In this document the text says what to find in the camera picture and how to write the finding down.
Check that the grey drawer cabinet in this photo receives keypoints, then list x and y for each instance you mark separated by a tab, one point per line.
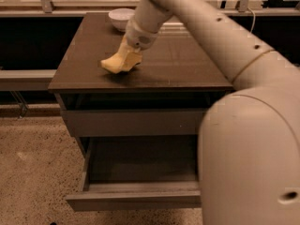
174	74

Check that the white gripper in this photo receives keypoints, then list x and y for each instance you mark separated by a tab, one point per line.
140	37

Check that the white ceramic bowl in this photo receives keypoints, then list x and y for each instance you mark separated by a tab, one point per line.
120	17

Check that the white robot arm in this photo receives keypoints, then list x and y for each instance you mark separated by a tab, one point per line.
248	148

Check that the grey open middle drawer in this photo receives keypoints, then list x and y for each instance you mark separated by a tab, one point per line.
136	173

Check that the grey top drawer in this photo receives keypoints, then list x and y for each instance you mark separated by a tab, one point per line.
116	123

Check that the yellow sponge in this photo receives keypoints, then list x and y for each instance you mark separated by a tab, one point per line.
111	64

